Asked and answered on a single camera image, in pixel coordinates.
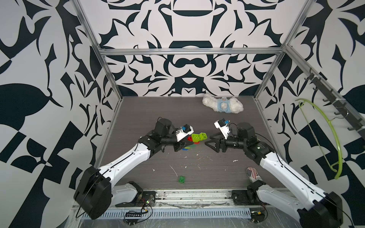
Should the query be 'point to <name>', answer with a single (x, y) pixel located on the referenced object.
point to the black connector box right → (257, 216)
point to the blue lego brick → (183, 149)
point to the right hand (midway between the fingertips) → (209, 137)
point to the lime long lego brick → (196, 137)
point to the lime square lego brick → (203, 136)
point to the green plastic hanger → (340, 163)
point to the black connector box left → (133, 214)
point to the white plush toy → (223, 104)
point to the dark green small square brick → (182, 179)
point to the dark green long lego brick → (193, 146)
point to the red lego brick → (189, 138)
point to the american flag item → (253, 174)
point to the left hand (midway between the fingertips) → (190, 135)
